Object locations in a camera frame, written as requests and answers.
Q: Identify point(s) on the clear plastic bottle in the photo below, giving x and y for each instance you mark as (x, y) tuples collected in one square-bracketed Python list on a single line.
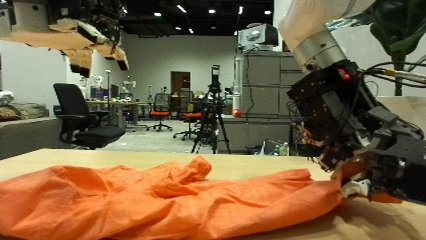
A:
[(284, 150)]

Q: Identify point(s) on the grey low counter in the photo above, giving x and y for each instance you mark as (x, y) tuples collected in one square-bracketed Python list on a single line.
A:
[(248, 133)]

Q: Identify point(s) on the ceiling strip light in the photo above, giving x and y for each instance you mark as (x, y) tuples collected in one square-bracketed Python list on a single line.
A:
[(241, 10), (181, 8)]

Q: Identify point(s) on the orange seat office chair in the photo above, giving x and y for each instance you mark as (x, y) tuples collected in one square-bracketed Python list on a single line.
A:
[(160, 114), (191, 116)]

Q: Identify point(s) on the round ceiling light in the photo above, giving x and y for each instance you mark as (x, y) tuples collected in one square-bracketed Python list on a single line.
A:
[(268, 12), (212, 11), (157, 14)]

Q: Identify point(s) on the grey sofa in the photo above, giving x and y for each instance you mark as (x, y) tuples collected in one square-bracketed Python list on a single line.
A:
[(27, 136)]

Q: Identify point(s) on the brown door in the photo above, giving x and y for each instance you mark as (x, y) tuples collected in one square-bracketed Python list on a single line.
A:
[(180, 83)]

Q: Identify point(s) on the light office desk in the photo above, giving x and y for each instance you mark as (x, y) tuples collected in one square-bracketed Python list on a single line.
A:
[(120, 104)]

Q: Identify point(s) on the red ball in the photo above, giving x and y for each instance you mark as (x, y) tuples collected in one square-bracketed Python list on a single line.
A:
[(237, 113)]

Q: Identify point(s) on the crinkled silver bag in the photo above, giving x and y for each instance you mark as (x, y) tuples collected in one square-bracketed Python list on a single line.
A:
[(6, 97)]

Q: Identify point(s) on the green leafy plant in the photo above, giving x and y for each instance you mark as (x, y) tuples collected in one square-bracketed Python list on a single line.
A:
[(400, 33)]

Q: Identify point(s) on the grey box device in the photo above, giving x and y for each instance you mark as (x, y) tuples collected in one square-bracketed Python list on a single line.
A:
[(260, 36)]

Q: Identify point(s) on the orange button shirt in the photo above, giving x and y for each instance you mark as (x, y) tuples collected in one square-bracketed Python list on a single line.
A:
[(177, 206)]

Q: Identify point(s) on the grey metal cabinet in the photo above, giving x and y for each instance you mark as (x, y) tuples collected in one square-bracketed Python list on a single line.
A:
[(266, 83)]

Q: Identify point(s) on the black office chair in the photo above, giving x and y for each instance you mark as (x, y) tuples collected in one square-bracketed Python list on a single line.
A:
[(97, 135)]

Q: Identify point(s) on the brown patterned cushion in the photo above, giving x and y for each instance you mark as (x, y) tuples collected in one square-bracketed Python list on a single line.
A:
[(11, 113)]

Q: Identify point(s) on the black camera tripod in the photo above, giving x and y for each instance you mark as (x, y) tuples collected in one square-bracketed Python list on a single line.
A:
[(215, 86)]

